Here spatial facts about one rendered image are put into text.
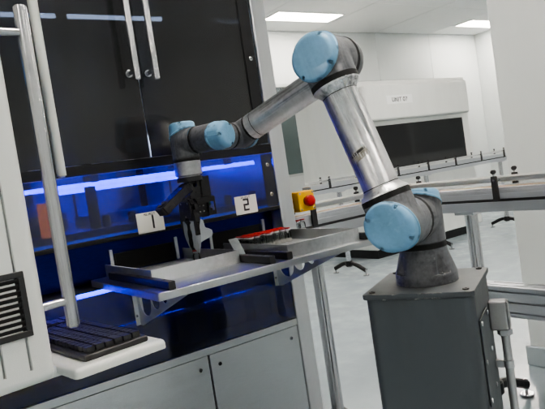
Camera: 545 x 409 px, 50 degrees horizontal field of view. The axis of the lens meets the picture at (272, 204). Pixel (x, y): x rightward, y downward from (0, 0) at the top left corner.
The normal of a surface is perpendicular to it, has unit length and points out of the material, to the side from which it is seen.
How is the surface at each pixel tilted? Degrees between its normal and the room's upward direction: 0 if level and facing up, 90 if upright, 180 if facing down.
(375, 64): 90
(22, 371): 90
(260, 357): 90
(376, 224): 97
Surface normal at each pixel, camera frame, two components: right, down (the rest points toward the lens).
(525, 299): -0.81, 0.15
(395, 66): 0.57, -0.04
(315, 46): -0.58, 0.00
